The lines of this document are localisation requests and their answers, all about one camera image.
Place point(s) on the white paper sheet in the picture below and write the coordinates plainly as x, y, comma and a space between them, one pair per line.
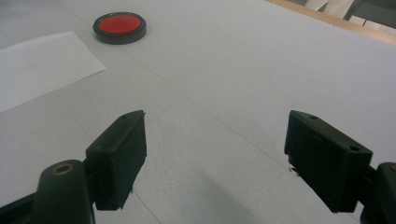
40, 68

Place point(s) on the large white board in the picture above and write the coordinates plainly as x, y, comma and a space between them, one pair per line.
233, 77

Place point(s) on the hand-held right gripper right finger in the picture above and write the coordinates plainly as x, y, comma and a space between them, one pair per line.
327, 161

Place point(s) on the round red ink pad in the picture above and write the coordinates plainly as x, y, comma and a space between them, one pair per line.
120, 24

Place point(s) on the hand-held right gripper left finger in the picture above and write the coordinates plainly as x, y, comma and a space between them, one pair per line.
120, 161

